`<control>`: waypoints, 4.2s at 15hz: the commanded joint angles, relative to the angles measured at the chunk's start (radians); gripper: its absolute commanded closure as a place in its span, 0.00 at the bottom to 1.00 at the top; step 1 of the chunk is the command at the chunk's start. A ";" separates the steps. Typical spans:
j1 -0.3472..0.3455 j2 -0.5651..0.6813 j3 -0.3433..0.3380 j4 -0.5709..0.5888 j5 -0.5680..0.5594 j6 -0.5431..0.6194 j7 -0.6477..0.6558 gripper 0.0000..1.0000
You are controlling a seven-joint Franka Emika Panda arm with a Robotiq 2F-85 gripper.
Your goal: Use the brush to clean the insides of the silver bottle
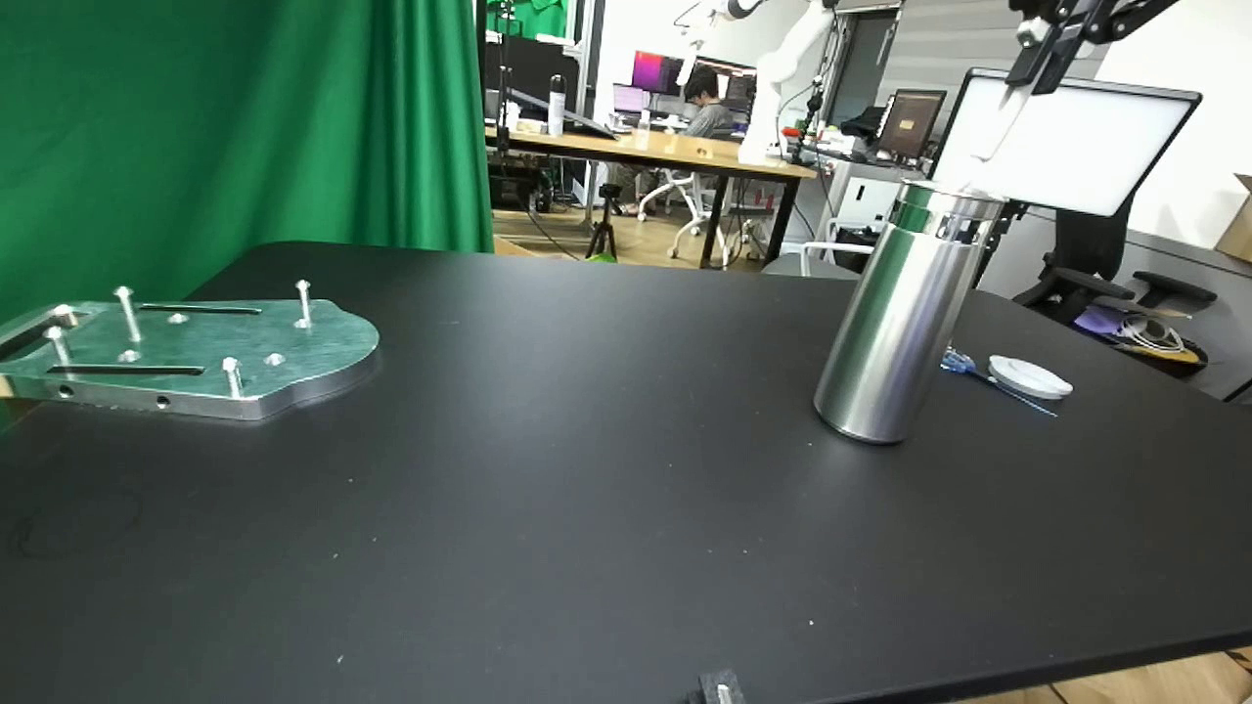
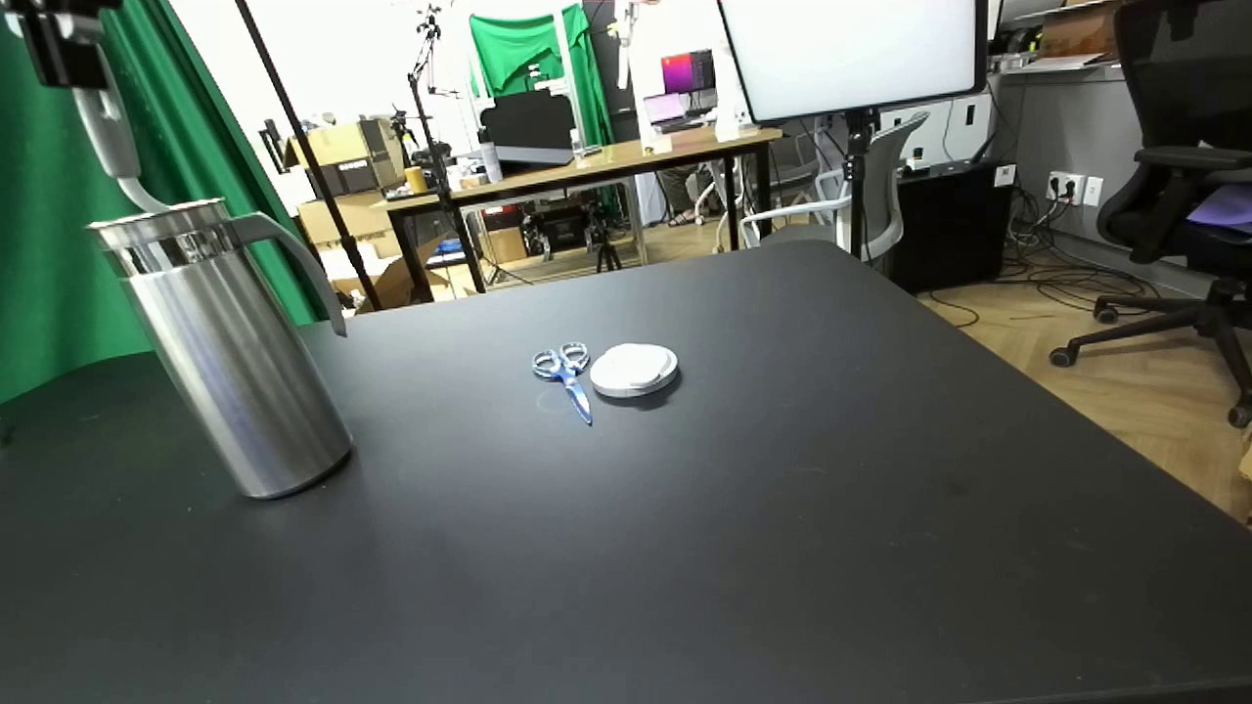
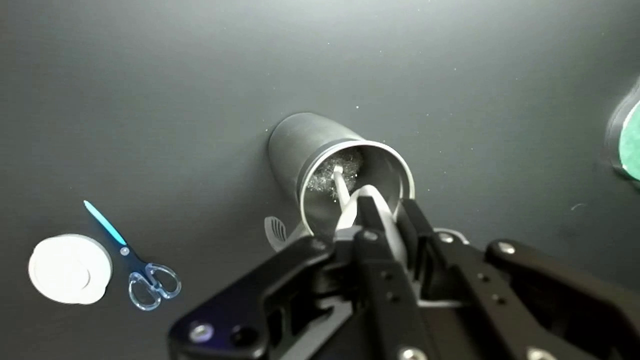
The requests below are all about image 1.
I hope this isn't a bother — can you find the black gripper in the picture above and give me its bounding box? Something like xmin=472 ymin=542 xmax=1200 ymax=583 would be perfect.
xmin=1007 ymin=0 xmax=1183 ymax=97

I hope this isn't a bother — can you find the silver metal bottle with handle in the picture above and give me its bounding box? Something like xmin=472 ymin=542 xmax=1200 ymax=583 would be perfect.
xmin=811 ymin=175 xmax=1011 ymax=452

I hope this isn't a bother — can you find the white drinking bottle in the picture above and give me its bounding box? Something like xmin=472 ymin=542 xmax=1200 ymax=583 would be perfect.
xmin=545 ymin=75 xmax=571 ymax=140

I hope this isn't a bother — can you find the cardboard box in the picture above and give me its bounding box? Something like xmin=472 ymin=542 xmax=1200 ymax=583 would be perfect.
xmin=1210 ymin=167 xmax=1252 ymax=272

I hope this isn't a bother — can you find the purple cloth on chair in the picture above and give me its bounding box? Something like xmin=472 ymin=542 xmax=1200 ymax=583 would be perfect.
xmin=1071 ymin=300 xmax=1144 ymax=349

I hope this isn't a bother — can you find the white round disc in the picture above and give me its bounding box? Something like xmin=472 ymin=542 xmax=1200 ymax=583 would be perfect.
xmin=985 ymin=351 xmax=1077 ymax=407

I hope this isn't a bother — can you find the seated person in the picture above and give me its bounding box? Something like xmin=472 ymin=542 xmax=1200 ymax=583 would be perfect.
xmin=682 ymin=64 xmax=742 ymax=140

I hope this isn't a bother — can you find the laptop with pink screen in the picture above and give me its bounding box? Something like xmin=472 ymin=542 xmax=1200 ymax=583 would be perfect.
xmin=629 ymin=49 xmax=687 ymax=97

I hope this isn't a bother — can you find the wooden desk with black legs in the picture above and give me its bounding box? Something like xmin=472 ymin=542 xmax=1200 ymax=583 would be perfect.
xmin=480 ymin=121 xmax=823 ymax=274

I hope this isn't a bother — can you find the small black tripod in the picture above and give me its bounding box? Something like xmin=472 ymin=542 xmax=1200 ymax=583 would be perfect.
xmin=582 ymin=179 xmax=627 ymax=261

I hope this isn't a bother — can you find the green curtain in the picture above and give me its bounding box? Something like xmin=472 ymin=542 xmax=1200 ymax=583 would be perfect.
xmin=0 ymin=0 xmax=497 ymax=330

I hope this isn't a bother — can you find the metal mounting plate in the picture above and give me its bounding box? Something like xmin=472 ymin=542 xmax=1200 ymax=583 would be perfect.
xmin=0 ymin=293 xmax=385 ymax=431

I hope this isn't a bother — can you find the white screen with black frame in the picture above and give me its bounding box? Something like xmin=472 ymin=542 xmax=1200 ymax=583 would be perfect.
xmin=927 ymin=67 xmax=1206 ymax=222

